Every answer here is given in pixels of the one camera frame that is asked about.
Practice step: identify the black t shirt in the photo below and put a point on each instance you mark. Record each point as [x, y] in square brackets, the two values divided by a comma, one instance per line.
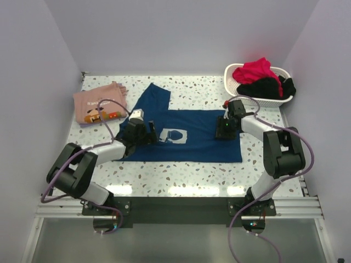
[267, 88]

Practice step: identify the white plastic basket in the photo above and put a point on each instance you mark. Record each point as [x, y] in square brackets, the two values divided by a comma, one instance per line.
[231, 85]

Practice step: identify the folded pink t shirt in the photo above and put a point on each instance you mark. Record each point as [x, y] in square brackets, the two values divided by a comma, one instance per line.
[106, 102]

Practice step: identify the red t shirt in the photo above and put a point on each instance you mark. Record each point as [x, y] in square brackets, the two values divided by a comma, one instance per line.
[253, 71]

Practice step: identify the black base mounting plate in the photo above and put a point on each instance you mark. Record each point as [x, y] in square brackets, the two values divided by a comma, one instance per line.
[166, 210]

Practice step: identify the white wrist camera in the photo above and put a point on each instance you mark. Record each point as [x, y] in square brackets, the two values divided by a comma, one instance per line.
[226, 107]
[137, 114]

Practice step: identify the blue t shirt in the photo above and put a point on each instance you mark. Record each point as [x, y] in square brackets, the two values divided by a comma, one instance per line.
[183, 135]

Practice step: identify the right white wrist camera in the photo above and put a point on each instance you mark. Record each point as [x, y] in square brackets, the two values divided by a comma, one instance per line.
[226, 107]

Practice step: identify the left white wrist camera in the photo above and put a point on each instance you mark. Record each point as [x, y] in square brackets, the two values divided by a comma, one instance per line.
[137, 114]

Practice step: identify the aluminium frame rail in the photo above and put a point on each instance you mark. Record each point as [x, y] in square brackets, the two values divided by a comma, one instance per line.
[63, 208]

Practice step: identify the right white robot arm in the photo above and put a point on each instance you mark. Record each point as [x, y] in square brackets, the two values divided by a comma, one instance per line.
[283, 154]

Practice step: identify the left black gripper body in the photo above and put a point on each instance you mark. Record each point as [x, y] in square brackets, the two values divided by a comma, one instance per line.
[142, 139]

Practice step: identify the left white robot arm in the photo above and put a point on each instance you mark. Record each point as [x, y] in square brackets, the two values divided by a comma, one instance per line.
[72, 171]

